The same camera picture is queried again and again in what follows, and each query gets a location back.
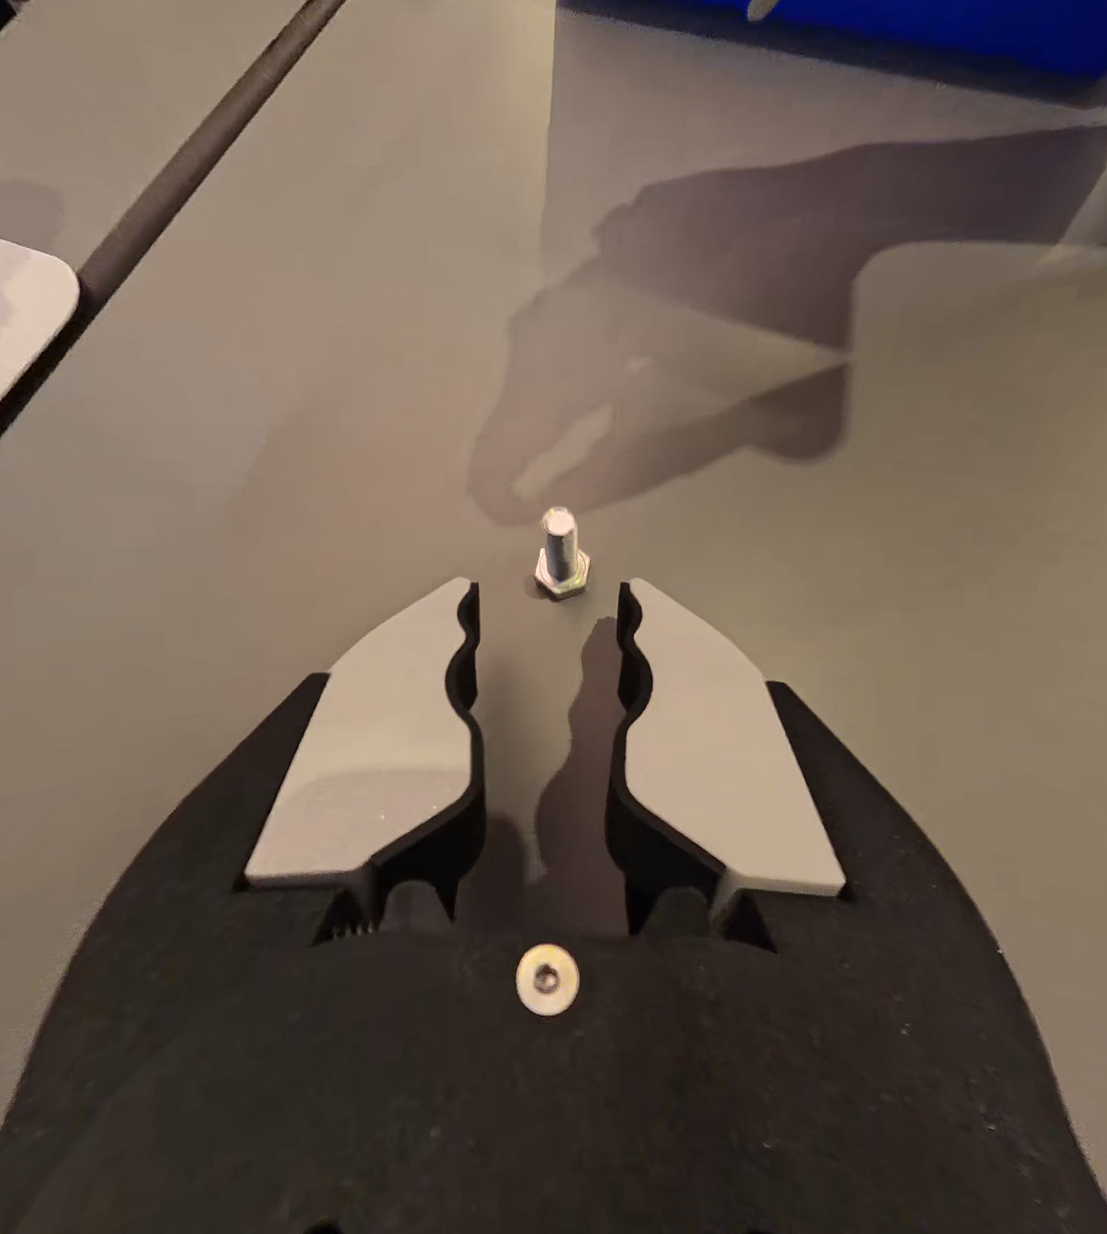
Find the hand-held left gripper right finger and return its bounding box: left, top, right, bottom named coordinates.
left=605, top=578, right=848, bottom=937

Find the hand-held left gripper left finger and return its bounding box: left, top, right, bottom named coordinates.
left=242, top=577, right=487, bottom=937

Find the blue plastic bin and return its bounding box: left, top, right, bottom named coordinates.
left=558, top=0, right=1107, bottom=78

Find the silver hex bolt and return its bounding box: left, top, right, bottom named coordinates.
left=533, top=506, right=595, bottom=601

